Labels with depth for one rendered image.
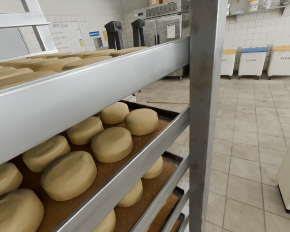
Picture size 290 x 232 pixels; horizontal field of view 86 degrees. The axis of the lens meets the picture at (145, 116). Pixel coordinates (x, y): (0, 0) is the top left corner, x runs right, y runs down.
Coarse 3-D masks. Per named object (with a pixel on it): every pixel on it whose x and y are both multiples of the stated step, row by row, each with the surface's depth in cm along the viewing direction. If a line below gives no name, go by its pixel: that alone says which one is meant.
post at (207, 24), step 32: (192, 0) 16; (224, 0) 15; (192, 32) 17; (224, 32) 18; (192, 64) 19; (192, 96) 21; (192, 128) 23; (192, 160) 26; (192, 192) 30; (192, 224) 36
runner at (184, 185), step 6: (180, 186) 34; (186, 186) 34; (186, 192) 30; (186, 198) 31; (180, 204) 29; (174, 210) 27; (180, 210) 29; (174, 216) 27; (168, 222) 26; (174, 222) 28; (168, 228) 26
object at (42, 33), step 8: (24, 0) 38; (32, 0) 38; (24, 8) 39; (32, 8) 39; (40, 8) 40; (40, 32) 41; (48, 32) 42; (40, 40) 42; (48, 40) 43; (48, 48) 43
